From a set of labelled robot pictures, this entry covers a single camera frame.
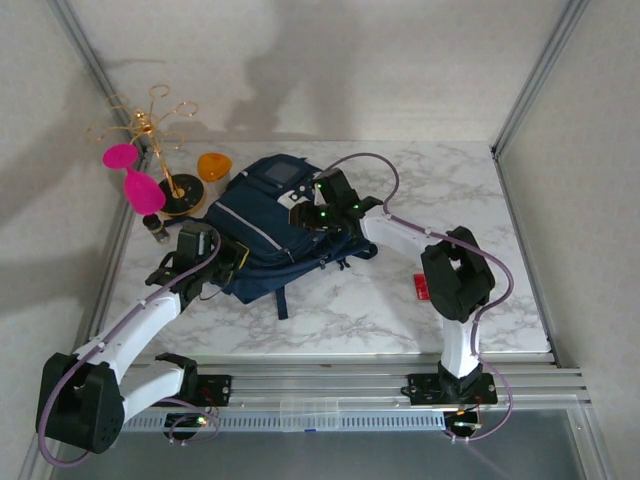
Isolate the navy blue backpack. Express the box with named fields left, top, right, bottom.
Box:
left=202, top=154, right=379, bottom=321

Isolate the small dark bottle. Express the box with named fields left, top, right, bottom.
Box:
left=142, top=213, right=171, bottom=245

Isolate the pink plastic wine glass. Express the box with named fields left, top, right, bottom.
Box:
left=103, top=143, right=167, bottom=216

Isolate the orange lid pudding cup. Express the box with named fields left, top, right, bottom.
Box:
left=197, top=153, right=235, bottom=191

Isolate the small LED circuit board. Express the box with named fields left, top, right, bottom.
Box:
left=164, top=412, right=214, bottom=436
left=444, top=409, right=485, bottom=434

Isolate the clear plastic box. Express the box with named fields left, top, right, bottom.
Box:
left=279, top=398, right=342, bottom=432

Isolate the gold wire cup rack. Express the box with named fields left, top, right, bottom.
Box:
left=84, top=84, right=207, bottom=220

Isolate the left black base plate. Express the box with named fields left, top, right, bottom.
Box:
left=139, top=374, right=234, bottom=407

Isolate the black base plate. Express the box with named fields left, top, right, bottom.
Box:
left=407, top=372, right=499, bottom=406
left=139, top=374, right=234, bottom=407

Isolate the aluminium mounting rail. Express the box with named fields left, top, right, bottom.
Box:
left=44, top=352, right=594, bottom=414

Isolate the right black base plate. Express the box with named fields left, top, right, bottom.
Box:
left=407, top=372, right=499, bottom=406

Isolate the slotted grey cable duct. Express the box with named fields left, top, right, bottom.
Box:
left=117, top=410, right=449, bottom=432

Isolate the aluminium frame post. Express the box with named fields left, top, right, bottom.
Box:
left=47, top=0, right=154, bottom=169
left=490, top=0, right=592, bottom=159

